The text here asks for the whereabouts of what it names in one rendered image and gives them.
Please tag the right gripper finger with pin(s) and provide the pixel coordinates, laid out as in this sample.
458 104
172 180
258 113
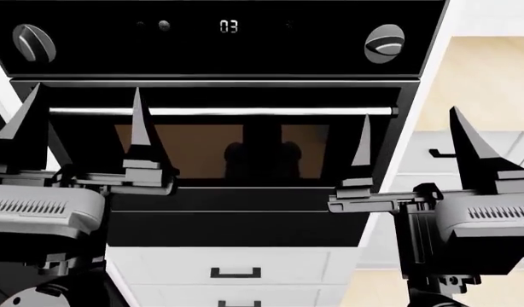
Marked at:
479 160
361 163

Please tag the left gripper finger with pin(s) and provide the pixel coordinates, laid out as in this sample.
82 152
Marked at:
141 150
27 137

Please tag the grey oval oven knob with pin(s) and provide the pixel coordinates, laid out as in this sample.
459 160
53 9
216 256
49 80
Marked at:
385 44
33 43

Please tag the black glass oven door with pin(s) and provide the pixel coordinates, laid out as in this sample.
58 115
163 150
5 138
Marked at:
262 198

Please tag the small round oven button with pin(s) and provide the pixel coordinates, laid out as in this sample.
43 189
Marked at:
164 25

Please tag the black built-in oven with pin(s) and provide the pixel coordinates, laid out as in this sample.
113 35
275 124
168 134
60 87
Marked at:
253 57

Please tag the digital oven display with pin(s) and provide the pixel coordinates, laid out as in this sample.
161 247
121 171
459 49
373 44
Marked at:
228 26

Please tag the white cabinet drawer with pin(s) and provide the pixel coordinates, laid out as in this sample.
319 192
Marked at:
270 268
245 297

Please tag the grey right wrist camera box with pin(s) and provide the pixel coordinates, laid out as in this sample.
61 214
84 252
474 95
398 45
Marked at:
488 217

